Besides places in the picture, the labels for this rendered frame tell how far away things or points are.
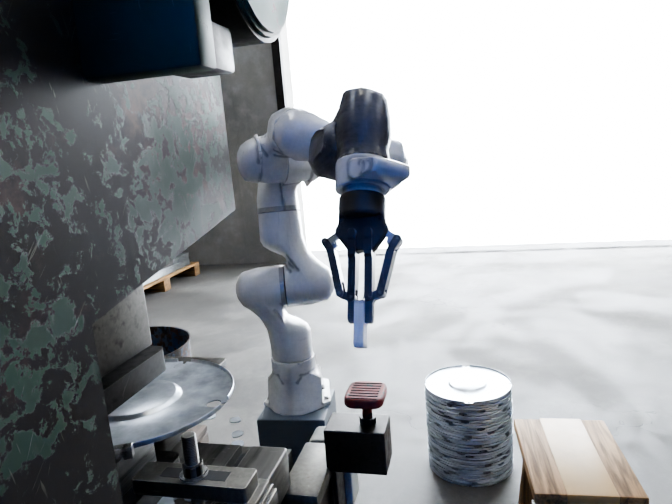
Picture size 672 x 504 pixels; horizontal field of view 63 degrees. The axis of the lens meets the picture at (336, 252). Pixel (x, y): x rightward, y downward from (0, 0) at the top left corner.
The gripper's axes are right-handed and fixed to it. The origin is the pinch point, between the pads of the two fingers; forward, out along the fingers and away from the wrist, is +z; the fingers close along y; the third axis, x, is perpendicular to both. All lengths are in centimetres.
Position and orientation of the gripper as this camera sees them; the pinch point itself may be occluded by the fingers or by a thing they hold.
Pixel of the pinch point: (360, 324)
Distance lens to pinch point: 82.2
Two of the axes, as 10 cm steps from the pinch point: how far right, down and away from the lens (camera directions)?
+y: -9.7, 0.4, 2.6
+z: -0.3, 9.7, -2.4
